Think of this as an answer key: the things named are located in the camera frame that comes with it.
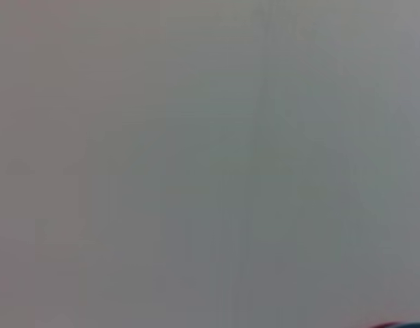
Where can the red plate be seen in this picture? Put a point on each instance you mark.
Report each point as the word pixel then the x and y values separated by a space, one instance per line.
pixel 384 325

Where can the teal blue plate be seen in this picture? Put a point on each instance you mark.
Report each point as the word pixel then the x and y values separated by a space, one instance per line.
pixel 416 325

